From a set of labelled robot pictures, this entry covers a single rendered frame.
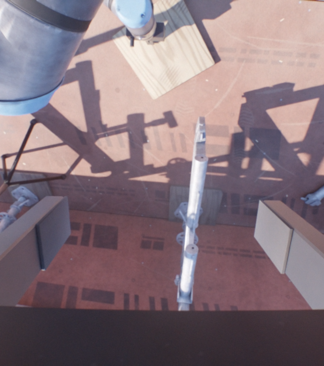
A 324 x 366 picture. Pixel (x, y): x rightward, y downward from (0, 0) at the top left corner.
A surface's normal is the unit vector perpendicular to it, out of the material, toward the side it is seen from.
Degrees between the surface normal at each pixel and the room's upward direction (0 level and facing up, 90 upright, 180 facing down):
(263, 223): 83
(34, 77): 49
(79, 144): 0
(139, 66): 0
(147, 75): 0
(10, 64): 32
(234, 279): 90
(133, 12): 22
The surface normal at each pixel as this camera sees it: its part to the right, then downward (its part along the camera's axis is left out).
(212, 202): -0.11, 0.64
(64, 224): 1.00, 0.02
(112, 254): 0.02, -0.76
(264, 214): -1.00, -0.02
